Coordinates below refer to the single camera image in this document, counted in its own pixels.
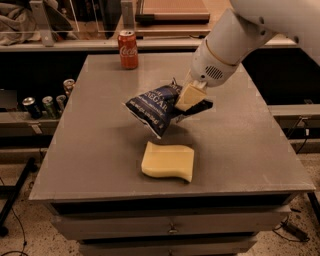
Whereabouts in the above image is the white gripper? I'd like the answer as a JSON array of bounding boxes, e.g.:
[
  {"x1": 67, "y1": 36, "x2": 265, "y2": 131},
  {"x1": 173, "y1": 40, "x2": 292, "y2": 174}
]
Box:
[{"x1": 175, "y1": 39, "x2": 241, "y2": 111}]

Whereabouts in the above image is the blue chip bag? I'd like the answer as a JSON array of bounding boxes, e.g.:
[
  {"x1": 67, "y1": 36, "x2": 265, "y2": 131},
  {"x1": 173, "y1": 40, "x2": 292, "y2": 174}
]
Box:
[{"x1": 125, "y1": 79, "x2": 213, "y2": 139}]

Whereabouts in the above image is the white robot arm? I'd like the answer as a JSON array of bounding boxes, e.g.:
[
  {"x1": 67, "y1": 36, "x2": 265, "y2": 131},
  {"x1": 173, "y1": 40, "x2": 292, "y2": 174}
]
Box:
[{"x1": 176, "y1": 0, "x2": 320, "y2": 111}]

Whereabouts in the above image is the yellow sponge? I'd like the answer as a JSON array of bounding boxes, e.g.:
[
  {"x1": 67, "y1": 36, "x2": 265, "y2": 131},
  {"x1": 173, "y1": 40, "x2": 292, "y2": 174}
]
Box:
[{"x1": 141, "y1": 142, "x2": 194, "y2": 182}]

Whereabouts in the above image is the red Coca-Cola can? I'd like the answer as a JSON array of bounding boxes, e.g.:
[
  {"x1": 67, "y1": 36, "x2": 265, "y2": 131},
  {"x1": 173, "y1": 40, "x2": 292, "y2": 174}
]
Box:
[{"x1": 118, "y1": 30, "x2": 138, "y2": 69}]

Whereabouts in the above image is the grey drawer cabinet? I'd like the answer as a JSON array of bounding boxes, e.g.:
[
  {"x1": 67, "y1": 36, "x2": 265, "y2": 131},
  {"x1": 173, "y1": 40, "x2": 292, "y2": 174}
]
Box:
[{"x1": 30, "y1": 53, "x2": 313, "y2": 256}]

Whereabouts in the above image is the orange drink can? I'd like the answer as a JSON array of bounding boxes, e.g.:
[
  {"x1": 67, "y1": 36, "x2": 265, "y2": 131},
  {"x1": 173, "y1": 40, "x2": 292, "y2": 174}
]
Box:
[{"x1": 63, "y1": 79, "x2": 75, "y2": 97}]

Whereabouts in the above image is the silver drink can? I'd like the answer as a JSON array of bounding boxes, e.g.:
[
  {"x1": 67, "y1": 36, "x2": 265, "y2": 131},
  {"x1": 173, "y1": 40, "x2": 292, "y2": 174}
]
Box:
[{"x1": 56, "y1": 95, "x2": 67, "y2": 112}]

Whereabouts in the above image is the green drink can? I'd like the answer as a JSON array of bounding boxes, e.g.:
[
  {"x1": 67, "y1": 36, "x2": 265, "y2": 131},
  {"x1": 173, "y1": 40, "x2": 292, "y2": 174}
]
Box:
[{"x1": 42, "y1": 96, "x2": 58, "y2": 119}]

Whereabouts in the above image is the dark blue drink can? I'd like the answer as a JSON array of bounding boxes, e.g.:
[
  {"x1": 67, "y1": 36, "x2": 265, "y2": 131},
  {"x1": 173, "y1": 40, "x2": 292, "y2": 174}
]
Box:
[{"x1": 22, "y1": 97, "x2": 42, "y2": 119}]

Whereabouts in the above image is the black power adapter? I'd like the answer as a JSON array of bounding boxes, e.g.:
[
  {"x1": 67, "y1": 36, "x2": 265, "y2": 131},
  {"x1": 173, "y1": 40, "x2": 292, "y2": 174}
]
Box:
[{"x1": 283, "y1": 222, "x2": 309, "y2": 242}]

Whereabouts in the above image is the black stand leg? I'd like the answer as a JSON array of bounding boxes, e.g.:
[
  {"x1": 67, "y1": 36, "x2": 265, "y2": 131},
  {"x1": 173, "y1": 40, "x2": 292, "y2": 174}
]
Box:
[{"x1": 0, "y1": 157, "x2": 38, "y2": 237}]

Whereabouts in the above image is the grey cloth pile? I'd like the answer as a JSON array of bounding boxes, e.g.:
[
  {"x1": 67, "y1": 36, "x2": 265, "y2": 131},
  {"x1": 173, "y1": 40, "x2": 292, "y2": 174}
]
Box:
[{"x1": 0, "y1": 0, "x2": 72, "y2": 47}]

